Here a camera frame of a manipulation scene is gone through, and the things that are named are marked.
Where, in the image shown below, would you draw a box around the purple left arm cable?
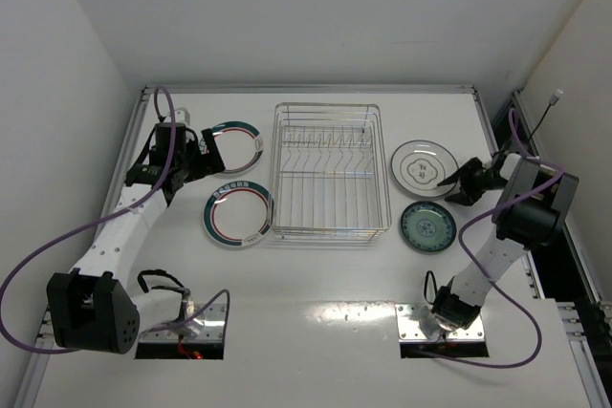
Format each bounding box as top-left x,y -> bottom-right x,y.
0,86 -> 231,354

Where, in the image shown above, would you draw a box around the black cable with white plug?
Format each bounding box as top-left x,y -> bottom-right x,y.
507,89 -> 564,157

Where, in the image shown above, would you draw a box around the metal base plate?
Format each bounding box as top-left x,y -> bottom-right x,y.
395,303 -> 486,344
139,303 -> 227,344

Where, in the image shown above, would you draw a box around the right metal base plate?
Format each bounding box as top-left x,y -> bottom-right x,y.
395,303 -> 486,344

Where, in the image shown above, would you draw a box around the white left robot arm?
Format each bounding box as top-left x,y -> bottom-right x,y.
47,121 -> 225,354

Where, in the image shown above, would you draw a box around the white plate with grey rim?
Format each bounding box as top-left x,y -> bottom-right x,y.
390,140 -> 459,199

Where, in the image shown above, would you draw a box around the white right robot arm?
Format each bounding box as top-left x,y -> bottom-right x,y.
431,152 -> 579,331

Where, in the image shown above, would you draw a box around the blue floral green plate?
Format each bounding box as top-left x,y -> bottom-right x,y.
400,201 -> 457,254

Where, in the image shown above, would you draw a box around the metal wire dish rack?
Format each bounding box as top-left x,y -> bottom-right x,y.
268,102 -> 391,243

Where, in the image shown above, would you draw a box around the black left base cable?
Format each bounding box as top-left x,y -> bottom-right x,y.
137,268 -> 187,299

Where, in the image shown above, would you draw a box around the green rimmed plate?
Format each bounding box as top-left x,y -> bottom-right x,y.
203,180 -> 273,249
211,120 -> 264,176

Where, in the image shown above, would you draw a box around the green rimmed plate near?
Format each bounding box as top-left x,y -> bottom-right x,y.
203,180 -> 273,249

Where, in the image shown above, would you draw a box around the black base cable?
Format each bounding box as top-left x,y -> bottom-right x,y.
137,268 -> 187,299
424,270 -> 448,307

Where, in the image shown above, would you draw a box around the green rimmed plate far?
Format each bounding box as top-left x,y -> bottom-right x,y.
211,120 -> 264,176

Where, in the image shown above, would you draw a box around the black right base cable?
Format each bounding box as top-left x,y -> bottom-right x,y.
424,270 -> 448,307

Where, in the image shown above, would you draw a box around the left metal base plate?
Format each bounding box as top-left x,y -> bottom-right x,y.
139,303 -> 227,344

